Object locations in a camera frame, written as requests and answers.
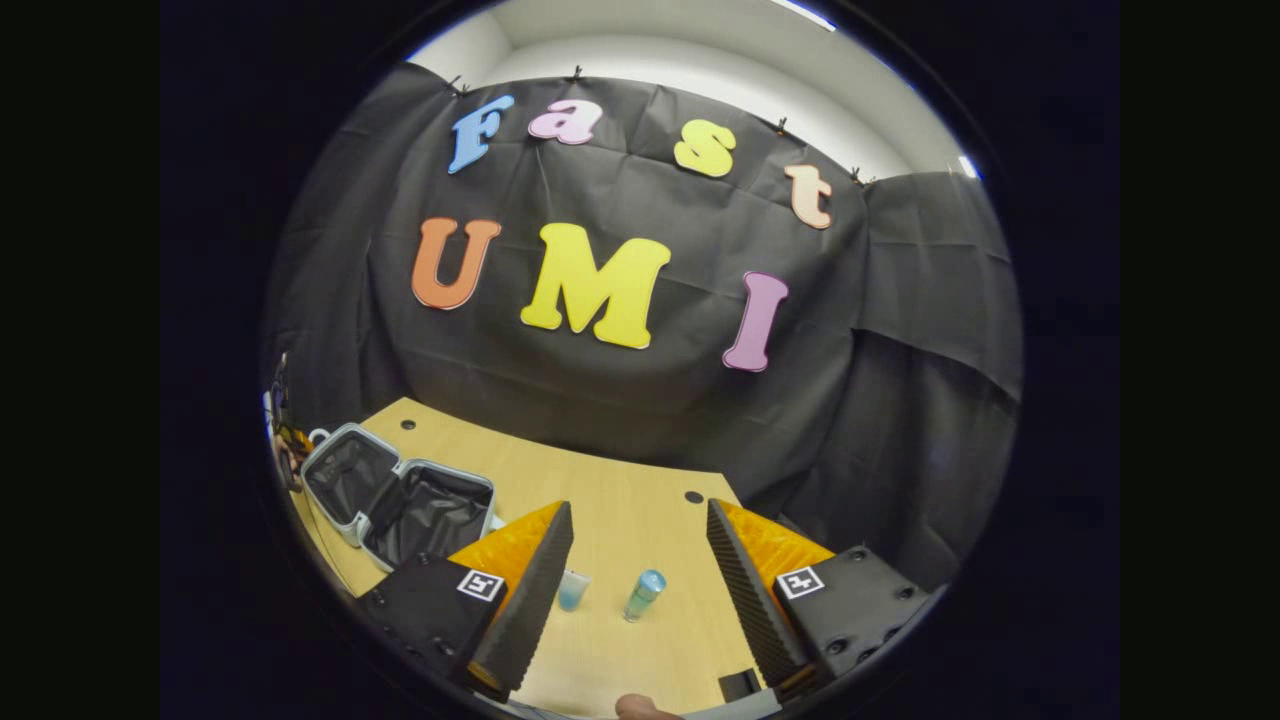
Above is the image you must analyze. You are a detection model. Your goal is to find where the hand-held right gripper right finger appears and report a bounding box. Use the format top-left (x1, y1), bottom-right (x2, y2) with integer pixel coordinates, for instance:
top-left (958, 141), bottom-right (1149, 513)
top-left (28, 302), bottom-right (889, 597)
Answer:
top-left (706, 497), bottom-right (946, 701)

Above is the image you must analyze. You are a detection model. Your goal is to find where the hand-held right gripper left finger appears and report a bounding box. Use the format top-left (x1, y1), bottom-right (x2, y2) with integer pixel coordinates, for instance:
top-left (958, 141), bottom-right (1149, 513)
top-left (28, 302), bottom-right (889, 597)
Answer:
top-left (358, 500), bottom-right (576, 704)

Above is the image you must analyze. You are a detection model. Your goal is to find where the blue capped clear bottle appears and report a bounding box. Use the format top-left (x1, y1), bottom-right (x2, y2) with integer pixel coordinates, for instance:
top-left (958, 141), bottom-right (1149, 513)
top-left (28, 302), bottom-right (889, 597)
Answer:
top-left (623, 569), bottom-right (667, 624)

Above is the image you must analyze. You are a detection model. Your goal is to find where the light blue small suitcase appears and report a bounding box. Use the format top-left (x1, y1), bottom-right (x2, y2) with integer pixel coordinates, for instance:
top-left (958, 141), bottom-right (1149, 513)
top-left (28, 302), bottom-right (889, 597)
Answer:
top-left (300, 422), bottom-right (503, 574)

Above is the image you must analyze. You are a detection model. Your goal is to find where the black backdrop cloth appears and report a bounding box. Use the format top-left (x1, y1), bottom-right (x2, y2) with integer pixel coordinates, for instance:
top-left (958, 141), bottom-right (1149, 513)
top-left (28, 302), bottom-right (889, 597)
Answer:
top-left (260, 62), bottom-right (1024, 591)

